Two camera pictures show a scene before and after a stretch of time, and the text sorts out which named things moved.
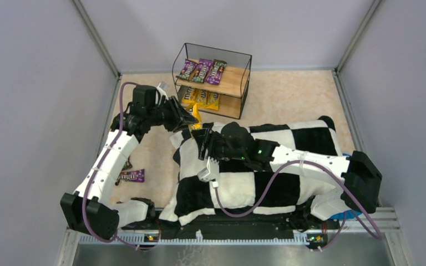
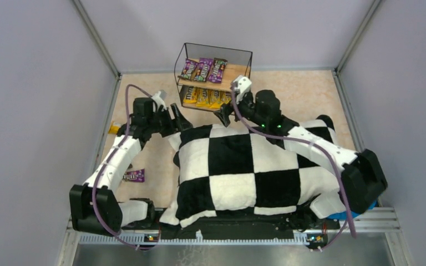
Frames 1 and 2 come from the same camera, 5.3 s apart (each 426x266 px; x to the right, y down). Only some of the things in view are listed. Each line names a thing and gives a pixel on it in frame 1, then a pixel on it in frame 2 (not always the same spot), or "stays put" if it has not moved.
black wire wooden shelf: x=214 y=80 stays put
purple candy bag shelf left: x=188 y=68 stays put
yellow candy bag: x=195 y=110 → x=225 y=97
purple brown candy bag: x=216 y=72 stays put
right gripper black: x=210 y=143 → x=236 y=108
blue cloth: x=349 y=215 stays put
